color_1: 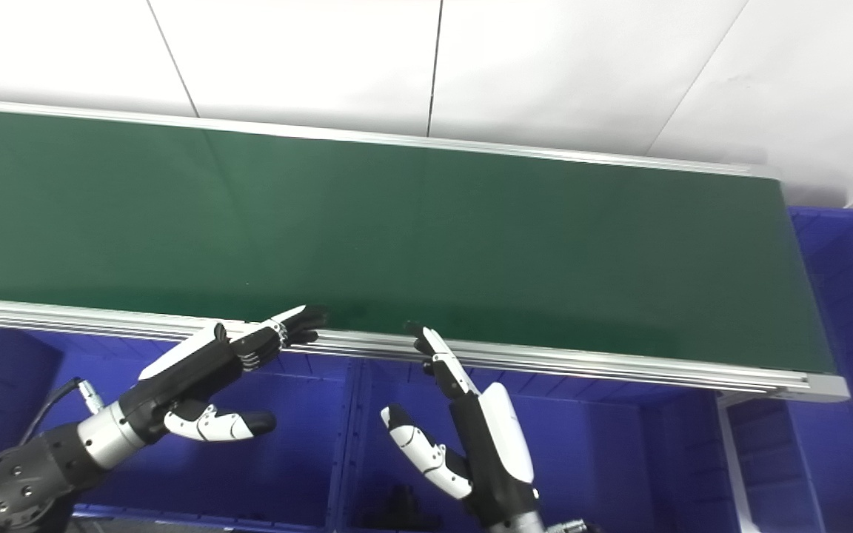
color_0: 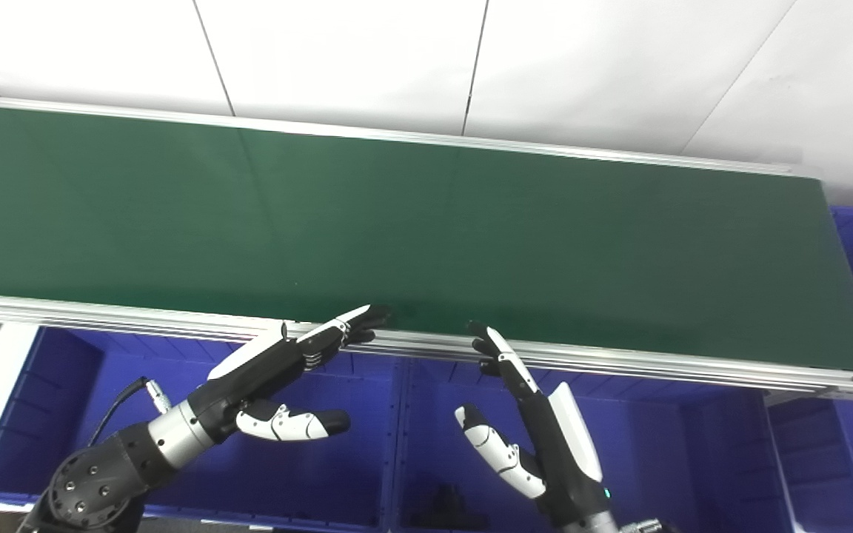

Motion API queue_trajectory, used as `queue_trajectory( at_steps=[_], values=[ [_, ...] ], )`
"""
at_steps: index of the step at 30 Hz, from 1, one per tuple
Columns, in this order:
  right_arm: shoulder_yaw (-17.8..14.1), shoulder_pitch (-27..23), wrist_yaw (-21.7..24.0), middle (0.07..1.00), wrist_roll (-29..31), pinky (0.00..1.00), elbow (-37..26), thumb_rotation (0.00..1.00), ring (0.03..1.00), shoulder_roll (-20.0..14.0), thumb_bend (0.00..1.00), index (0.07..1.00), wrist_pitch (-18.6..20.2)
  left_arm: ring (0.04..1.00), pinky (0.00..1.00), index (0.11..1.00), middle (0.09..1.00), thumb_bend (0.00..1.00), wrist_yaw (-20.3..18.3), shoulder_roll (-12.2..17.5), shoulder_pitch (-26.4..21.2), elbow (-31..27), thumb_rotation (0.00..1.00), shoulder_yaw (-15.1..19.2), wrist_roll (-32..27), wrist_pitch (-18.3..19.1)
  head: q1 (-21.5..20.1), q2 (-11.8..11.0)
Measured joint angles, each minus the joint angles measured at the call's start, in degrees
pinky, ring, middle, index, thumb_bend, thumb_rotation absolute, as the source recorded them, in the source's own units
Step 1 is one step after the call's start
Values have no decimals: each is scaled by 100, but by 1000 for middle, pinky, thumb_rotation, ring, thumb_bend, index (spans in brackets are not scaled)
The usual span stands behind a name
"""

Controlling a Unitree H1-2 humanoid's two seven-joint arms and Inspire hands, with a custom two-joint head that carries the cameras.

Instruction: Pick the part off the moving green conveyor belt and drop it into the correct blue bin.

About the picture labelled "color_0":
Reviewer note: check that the black part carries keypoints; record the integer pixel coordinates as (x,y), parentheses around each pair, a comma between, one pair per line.
(445,507)

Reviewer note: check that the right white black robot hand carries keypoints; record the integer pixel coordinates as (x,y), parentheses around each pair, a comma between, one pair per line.
(556,444)

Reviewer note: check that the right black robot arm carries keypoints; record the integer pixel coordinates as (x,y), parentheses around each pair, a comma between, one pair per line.
(589,524)

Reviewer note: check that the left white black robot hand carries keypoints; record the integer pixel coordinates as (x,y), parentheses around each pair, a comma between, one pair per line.
(263,366)

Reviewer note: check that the green conveyor belt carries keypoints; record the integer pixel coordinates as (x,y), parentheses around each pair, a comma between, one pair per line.
(426,237)
(619,363)

